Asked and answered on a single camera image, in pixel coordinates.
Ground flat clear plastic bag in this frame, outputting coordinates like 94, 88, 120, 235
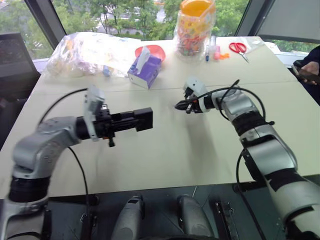
226, 36, 266, 57

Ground dark smartphone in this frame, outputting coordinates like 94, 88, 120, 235
291, 64, 320, 86

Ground person's hand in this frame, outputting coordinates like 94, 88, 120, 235
300, 61, 320, 86

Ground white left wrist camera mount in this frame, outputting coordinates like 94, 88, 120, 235
83, 84, 107, 142

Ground red plastic bowl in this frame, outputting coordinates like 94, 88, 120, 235
134, 44, 167, 62

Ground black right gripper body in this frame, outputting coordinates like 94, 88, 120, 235
184, 89, 201, 115

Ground grey rounded robot leg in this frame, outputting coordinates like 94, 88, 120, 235
175, 194, 215, 240
116, 194, 146, 240

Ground purple tissue box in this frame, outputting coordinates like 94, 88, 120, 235
127, 46, 161, 90

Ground clear jar with orange lid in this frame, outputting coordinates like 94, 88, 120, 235
175, 0, 217, 62

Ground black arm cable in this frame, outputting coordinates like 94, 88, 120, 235
37, 87, 91, 240
186, 79, 276, 240

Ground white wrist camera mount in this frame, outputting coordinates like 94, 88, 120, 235
83, 84, 107, 142
183, 76, 209, 114

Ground clear plastic bag with items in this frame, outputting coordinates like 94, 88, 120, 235
46, 31, 143, 79

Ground red handled scissors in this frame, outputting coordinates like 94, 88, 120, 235
229, 41, 250, 63

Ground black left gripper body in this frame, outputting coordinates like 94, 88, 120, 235
94, 104, 119, 148

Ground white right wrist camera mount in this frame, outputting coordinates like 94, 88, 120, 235
183, 76, 209, 114

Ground black flat bar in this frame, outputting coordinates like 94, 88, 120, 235
214, 199, 240, 240

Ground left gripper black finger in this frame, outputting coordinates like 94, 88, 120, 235
116, 119, 140, 133
116, 110, 136, 124

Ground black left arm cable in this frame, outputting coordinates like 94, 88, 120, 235
37, 87, 91, 240

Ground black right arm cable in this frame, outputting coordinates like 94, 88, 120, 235
186, 79, 276, 240

